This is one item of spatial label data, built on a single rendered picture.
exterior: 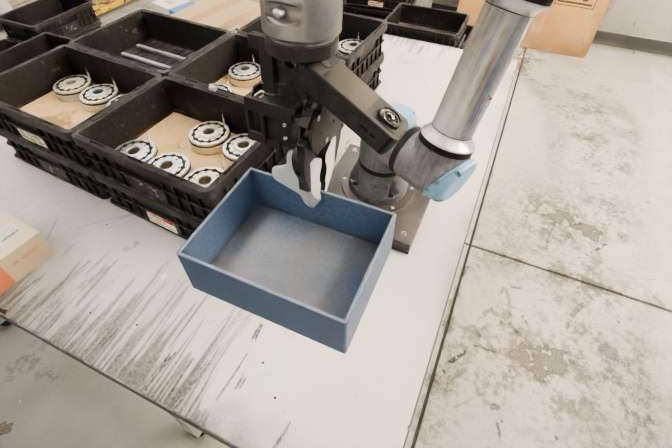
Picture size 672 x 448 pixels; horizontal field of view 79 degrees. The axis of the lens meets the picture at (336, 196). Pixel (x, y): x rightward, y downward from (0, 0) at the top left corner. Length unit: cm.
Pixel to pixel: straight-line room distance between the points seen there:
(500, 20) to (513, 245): 141
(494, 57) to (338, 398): 66
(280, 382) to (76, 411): 105
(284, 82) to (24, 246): 83
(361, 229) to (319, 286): 9
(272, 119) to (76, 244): 81
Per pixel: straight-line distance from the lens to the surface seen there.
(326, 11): 38
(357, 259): 52
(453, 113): 81
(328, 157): 49
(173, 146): 113
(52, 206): 131
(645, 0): 398
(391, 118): 40
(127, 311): 100
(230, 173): 86
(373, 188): 99
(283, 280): 51
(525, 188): 233
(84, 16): 292
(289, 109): 42
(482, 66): 79
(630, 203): 252
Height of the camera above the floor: 149
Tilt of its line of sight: 46 degrees down
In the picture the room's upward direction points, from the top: straight up
